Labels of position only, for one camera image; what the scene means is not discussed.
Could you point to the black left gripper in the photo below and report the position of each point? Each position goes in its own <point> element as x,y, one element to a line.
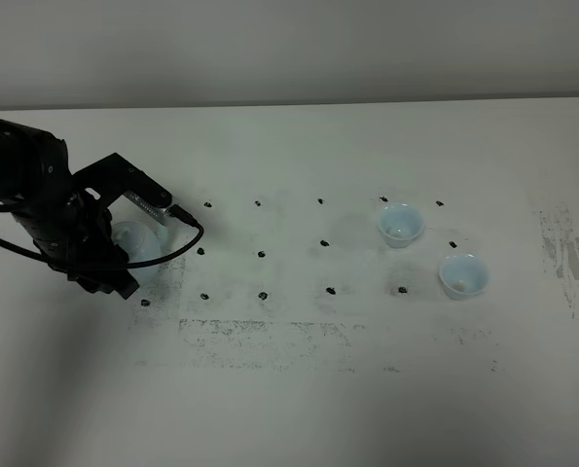
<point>71,224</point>

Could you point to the light blue teacup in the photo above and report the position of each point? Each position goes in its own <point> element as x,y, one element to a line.
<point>463,276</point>
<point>400,224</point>

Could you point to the light blue porcelain teapot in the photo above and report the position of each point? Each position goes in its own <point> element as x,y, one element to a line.
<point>143,243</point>

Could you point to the near light blue teacup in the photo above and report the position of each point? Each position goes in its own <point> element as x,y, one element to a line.
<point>463,276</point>

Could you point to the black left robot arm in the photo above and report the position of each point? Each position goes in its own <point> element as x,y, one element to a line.
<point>28,157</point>

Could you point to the grey wrist depth camera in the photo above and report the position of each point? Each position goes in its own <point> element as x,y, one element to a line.
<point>158,214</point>

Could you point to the far light blue teacup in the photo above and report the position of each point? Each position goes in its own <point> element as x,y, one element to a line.
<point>400,224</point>

